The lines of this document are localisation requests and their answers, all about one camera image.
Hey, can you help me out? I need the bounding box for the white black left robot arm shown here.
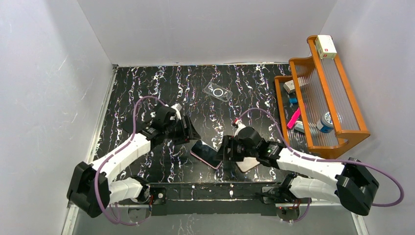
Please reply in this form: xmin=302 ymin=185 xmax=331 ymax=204
xmin=67 ymin=103 xmax=201 ymax=218

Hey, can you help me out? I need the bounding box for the pink phone case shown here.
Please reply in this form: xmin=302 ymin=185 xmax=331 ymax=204
xmin=190 ymin=140 xmax=225 ymax=170

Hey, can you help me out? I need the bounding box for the grey white small box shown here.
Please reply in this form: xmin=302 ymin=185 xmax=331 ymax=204
xmin=283 ymin=80 xmax=295 ymax=94

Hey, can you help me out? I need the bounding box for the clear magsafe phone case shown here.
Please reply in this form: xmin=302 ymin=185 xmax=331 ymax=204
xmin=203 ymin=82 xmax=233 ymax=102

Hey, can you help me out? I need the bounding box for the orange wooden shelf rack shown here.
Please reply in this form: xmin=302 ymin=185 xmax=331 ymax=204
xmin=274 ymin=35 xmax=370 ymax=159

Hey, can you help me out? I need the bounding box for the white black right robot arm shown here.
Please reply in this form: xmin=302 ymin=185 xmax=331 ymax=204
xmin=215 ymin=127 xmax=379 ymax=216

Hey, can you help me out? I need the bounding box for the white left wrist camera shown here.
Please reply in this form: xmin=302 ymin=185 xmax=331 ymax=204
xmin=171 ymin=103 xmax=182 ymax=120

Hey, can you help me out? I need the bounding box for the beige phone case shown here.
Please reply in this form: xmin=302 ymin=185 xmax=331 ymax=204
xmin=236 ymin=157 xmax=260 ymax=172

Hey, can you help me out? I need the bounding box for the light blue eraser block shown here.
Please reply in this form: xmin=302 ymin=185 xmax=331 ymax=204
xmin=294 ymin=120 xmax=305 ymax=133

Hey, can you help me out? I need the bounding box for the white box with red label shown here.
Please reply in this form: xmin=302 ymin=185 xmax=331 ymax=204
xmin=315 ymin=35 xmax=337 ymax=59

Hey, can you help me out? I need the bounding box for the pink highlighter marker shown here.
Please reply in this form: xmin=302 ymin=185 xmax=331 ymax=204
xmin=287 ymin=108 xmax=301 ymax=129

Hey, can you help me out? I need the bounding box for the blue white tape roll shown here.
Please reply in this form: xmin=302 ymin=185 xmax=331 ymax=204
xmin=316 ymin=112 xmax=334 ymax=133

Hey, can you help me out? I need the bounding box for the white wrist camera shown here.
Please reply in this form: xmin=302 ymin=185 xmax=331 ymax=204
xmin=171 ymin=103 xmax=182 ymax=120
xmin=232 ymin=118 xmax=246 ymax=136

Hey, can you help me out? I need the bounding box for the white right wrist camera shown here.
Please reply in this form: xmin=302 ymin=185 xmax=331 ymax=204
xmin=232 ymin=118 xmax=246 ymax=136

